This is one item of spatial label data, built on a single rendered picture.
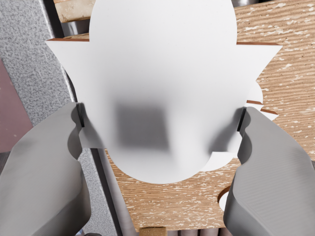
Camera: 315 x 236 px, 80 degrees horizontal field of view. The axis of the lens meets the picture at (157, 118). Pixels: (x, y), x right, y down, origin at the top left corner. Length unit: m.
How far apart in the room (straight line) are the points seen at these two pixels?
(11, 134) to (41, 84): 1.57
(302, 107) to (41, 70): 0.36
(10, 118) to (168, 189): 1.54
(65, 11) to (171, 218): 0.39
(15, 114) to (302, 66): 1.68
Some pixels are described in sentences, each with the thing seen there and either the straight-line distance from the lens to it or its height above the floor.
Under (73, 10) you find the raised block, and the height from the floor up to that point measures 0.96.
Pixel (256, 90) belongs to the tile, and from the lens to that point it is 0.23.
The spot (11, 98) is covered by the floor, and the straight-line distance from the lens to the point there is 1.67.
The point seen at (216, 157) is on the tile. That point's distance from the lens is 0.25.
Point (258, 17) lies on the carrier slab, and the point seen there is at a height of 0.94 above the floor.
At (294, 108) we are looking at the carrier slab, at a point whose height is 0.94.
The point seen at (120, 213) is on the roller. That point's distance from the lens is 0.47.
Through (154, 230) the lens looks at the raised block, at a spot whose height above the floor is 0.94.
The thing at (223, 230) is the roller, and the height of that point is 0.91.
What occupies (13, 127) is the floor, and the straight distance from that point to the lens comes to 1.82.
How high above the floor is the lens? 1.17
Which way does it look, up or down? 59 degrees down
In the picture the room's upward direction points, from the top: 176 degrees counter-clockwise
